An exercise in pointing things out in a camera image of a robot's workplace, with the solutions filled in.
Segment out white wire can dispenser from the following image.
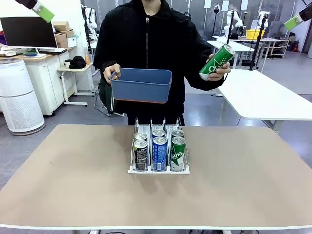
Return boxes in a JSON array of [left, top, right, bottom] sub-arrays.
[[127, 116, 191, 175]]

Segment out dark green striped jacket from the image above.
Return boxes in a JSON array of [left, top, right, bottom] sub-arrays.
[[98, 77, 127, 115]]

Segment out person in black jacket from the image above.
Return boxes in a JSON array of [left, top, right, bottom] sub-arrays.
[[93, 0, 229, 127]]

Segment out large white table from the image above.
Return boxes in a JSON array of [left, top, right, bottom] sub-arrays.
[[216, 69, 312, 132]]

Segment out white desk cabinet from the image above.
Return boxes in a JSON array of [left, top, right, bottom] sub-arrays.
[[23, 47, 74, 117]]

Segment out black tripod stand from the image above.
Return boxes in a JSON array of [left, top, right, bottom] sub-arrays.
[[248, 13, 268, 72]]

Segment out black monitor on white stand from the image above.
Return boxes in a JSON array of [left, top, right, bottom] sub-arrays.
[[0, 16, 59, 58]]

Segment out yellow plastic bin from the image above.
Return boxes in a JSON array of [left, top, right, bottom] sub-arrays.
[[245, 29, 266, 40]]

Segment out person's left hand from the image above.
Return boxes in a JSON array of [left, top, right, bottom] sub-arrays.
[[208, 53, 232, 82]]

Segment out wooden-top workbench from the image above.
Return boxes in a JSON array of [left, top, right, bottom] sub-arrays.
[[243, 36, 290, 59]]

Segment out metal chair frame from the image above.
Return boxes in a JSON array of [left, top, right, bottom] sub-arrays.
[[94, 91, 113, 117]]

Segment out small wooden-top side table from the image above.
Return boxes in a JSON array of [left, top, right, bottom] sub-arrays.
[[58, 62, 96, 107]]

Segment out white background table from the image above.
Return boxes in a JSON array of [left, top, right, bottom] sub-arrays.
[[207, 40, 255, 70]]

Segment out person's right forearm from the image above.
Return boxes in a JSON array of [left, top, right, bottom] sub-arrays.
[[93, 52, 122, 71]]

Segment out person's left forearm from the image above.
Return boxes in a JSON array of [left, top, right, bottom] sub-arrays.
[[187, 55, 229, 92]]

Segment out white air purifier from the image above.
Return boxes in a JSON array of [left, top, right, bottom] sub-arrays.
[[0, 58, 46, 137]]

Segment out person's right hand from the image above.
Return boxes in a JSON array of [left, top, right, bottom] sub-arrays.
[[103, 63, 122, 85]]

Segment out blue bin with orange handles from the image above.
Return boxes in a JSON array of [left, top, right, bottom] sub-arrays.
[[109, 68, 173, 104]]

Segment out black keyboard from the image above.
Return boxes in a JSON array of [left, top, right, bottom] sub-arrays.
[[39, 48, 67, 55]]

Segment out black cap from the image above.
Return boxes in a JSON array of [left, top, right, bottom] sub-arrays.
[[68, 56, 87, 70]]

